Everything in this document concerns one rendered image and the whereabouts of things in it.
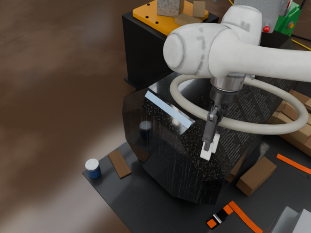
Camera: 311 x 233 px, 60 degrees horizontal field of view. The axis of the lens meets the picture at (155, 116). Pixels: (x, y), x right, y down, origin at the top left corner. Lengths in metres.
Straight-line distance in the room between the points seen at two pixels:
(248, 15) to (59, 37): 3.25
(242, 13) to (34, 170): 2.05
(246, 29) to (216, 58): 0.16
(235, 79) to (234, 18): 0.15
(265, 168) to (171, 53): 1.75
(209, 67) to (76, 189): 1.79
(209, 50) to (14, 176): 2.10
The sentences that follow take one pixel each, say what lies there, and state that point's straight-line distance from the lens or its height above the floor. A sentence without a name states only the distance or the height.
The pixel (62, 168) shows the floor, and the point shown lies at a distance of 2.34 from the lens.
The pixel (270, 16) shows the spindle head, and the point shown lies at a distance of 1.48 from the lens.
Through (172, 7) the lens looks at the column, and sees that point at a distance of 2.34.
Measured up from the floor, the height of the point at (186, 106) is 1.29.
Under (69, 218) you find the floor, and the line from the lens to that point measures 2.13.
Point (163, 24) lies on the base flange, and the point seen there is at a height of 0.78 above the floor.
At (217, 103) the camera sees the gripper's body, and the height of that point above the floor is 1.38.
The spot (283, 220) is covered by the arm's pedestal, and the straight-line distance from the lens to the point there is 1.29.
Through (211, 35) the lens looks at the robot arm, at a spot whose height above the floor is 1.62.
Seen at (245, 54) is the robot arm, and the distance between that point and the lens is 0.55.
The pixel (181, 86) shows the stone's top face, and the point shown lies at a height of 0.87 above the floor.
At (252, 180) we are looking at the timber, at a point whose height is 0.13.
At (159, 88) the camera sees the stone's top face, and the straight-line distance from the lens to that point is 1.53.
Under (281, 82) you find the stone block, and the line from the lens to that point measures 1.96.
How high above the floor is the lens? 1.91
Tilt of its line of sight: 49 degrees down
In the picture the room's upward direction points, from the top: straight up
